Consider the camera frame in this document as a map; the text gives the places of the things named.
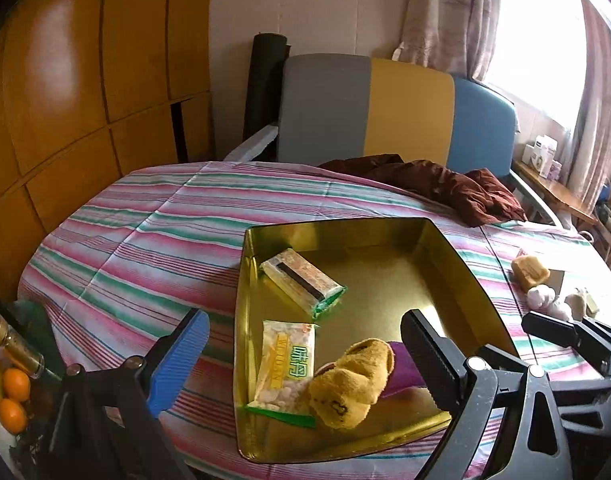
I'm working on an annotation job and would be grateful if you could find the purple snack packet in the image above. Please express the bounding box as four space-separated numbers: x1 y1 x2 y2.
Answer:
383 341 429 398

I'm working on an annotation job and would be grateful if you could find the yellow plush toy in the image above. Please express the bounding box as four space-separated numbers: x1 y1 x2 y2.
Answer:
308 338 396 429

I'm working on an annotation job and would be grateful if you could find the floral packet with dark stripe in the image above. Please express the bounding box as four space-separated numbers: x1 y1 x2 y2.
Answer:
260 247 347 318

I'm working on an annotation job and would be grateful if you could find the wooden wardrobe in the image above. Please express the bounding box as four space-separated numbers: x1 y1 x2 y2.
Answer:
0 0 214 306

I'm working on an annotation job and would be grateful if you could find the cream sock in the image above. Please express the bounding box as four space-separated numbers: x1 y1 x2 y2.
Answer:
564 287 589 321

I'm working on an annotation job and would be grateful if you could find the wooden nightstand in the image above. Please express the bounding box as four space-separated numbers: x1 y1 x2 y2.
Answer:
513 157 611 266

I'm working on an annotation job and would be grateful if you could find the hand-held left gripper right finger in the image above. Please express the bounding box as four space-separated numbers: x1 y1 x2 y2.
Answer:
400 309 591 480

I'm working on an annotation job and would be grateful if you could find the white ball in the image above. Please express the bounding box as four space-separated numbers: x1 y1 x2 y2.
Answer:
526 284 556 311
545 300 572 322

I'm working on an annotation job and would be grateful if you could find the brown crumpled cloth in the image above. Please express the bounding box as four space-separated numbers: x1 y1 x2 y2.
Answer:
318 154 529 227

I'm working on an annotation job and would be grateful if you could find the dark green bag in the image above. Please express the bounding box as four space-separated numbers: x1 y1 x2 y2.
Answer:
13 300 61 361

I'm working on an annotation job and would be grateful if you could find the window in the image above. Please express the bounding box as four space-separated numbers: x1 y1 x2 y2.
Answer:
485 0 586 126

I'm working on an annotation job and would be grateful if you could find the white bed rail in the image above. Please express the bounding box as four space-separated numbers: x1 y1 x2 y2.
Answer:
510 170 572 228
223 125 279 163

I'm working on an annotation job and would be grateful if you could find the white and green snack packet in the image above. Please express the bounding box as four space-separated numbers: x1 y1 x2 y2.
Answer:
244 319 320 428

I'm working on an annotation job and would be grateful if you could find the pink patterned curtain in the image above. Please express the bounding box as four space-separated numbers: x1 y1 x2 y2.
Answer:
398 0 503 83
568 0 611 211

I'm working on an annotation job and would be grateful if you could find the gold metal tin tray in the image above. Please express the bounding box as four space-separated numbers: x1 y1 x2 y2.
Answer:
234 217 523 465

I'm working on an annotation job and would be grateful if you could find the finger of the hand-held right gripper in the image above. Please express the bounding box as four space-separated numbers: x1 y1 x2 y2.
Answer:
521 311 582 350

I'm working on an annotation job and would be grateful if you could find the black rolled mat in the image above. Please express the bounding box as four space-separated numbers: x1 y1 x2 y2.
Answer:
243 33 291 161

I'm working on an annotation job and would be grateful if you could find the grey yellow blue headboard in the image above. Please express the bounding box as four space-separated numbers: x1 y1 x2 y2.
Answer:
277 53 519 181

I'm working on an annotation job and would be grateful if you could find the glass bottle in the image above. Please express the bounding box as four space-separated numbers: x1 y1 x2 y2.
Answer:
0 312 45 378

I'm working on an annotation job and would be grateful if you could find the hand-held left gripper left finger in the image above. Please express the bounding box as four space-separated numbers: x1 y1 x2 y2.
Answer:
36 307 211 480

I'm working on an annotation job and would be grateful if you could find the yellow wrapped block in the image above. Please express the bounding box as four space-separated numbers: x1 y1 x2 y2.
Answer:
510 254 551 292

